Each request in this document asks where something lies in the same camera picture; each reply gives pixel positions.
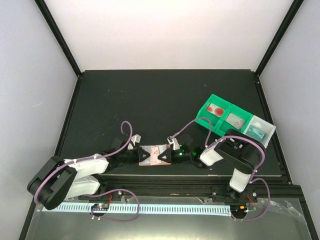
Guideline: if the pink leather card holder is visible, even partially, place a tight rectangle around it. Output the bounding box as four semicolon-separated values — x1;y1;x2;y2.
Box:
138;144;172;167

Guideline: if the white vip card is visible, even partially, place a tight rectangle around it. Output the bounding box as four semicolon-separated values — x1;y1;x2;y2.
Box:
150;145;167;165
225;113;246;130

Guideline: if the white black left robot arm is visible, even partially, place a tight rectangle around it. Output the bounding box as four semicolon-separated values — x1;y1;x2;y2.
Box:
27;134;141;210

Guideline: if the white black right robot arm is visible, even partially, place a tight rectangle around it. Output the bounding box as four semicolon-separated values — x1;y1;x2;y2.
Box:
151;129;266;202

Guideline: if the green bin with red card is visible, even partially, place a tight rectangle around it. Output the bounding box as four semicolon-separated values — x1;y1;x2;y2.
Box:
195;94;232;132

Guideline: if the red white april card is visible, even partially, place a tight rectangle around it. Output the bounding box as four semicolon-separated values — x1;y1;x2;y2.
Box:
206;103;225;118

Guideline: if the white VIP card in bin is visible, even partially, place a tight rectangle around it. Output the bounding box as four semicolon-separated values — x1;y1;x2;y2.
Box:
225;113;246;130

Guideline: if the teal card in clear bin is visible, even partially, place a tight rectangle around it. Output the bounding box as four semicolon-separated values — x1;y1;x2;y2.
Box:
246;125;266;142

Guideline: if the left controller circuit board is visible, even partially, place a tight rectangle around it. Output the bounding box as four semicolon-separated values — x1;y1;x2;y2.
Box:
91;203;109;211

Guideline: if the controller circuit board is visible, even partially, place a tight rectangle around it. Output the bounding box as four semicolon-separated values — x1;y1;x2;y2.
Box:
230;204;257;214
91;203;109;211

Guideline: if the green middle bin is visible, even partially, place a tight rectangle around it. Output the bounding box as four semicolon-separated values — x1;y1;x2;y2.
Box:
215;104;253;137

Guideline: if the right controller circuit board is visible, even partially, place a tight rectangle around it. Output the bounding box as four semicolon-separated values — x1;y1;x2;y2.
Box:
230;204;257;214

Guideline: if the clear white bin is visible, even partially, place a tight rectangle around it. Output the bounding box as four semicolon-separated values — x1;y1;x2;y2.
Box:
243;115;276;149

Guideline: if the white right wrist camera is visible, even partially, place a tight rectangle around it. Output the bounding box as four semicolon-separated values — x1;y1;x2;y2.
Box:
167;136;180;151

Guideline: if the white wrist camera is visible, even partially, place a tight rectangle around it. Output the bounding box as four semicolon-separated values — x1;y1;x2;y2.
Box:
129;134;141;148
167;136;180;151

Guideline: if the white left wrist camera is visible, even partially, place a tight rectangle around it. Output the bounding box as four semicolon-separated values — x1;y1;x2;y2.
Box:
129;134;141;148

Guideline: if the white slotted cable duct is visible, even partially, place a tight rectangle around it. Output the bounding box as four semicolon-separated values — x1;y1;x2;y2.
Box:
51;202;232;217

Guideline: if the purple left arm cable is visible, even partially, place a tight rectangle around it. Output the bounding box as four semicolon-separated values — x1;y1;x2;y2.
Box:
33;121;141;222

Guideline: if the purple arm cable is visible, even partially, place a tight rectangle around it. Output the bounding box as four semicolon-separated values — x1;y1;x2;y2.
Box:
33;121;141;222
172;117;271;222

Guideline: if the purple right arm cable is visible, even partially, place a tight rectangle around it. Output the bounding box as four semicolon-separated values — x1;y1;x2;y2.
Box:
172;117;271;222

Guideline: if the black corner frame post left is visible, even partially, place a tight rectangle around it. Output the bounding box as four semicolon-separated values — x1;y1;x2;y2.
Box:
34;0;82;77

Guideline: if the black corner frame post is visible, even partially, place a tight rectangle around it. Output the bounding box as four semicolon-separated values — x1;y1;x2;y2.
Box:
34;0;82;77
255;0;304;77

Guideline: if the black corner frame post right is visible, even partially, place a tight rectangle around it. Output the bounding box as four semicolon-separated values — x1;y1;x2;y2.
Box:
255;0;304;77

